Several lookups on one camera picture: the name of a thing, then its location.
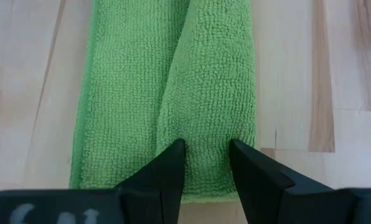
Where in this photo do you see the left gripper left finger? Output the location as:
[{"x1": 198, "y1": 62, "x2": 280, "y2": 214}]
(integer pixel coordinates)
[{"x1": 115, "y1": 138, "x2": 187, "y2": 224}]

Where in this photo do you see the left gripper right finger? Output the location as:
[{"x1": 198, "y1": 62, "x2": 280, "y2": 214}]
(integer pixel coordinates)
[{"x1": 229, "y1": 138, "x2": 345, "y2": 224}]

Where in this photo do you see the green microfiber towel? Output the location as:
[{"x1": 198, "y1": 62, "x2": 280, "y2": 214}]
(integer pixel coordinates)
[{"x1": 68, "y1": 0, "x2": 257, "y2": 203}]

